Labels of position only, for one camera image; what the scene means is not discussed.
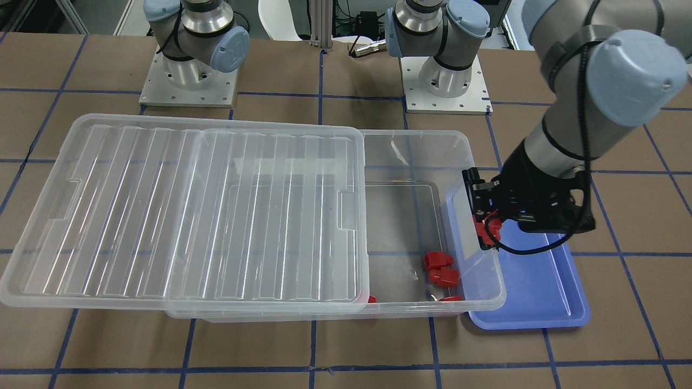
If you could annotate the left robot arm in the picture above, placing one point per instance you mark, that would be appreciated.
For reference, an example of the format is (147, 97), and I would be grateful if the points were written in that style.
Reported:
(612, 66)

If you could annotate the aluminium frame post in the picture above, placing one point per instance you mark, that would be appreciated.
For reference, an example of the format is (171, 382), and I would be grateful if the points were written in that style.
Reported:
(321, 22)

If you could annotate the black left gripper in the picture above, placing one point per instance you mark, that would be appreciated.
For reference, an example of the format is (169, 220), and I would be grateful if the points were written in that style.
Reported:
(520, 182)

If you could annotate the clear plastic storage box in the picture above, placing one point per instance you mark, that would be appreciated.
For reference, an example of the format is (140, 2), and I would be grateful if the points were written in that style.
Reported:
(408, 174)

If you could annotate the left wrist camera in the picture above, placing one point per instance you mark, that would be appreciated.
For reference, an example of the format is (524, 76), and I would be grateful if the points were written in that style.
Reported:
(558, 213)

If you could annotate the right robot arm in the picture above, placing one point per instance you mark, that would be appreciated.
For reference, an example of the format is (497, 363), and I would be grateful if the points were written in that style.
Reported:
(196, 39)

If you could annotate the blue plastic tray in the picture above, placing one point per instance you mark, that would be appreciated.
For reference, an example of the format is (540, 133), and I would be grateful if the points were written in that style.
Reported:
(504, 291)

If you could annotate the white plastic chair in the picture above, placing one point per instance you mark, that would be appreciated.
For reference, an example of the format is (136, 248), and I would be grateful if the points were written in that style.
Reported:
(276, 18)

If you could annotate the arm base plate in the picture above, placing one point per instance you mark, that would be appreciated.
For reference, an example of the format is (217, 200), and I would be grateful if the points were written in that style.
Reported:
(189, 84)
(430, 89)

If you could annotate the clear plastic box lid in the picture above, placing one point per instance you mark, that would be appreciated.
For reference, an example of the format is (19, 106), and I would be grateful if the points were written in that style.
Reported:
(198, 215)

